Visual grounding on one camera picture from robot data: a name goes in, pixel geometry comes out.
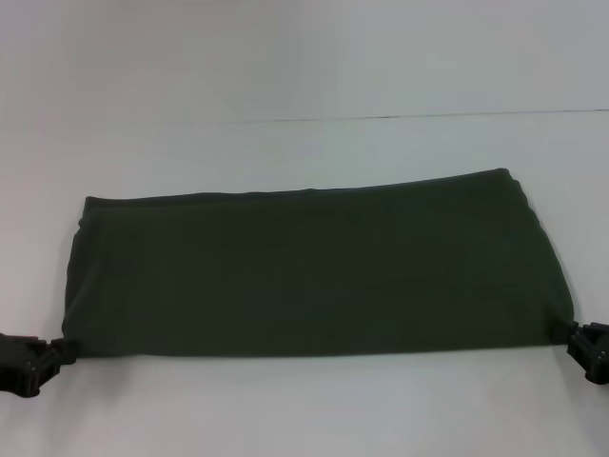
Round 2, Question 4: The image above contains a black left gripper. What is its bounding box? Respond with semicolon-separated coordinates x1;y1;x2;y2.
0;332;80;399

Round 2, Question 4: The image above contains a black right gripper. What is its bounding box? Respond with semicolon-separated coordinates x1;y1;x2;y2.
564;320;609;386

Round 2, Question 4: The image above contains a dark green FREE t-shirt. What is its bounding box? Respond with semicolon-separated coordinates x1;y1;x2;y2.
61;167;577;361

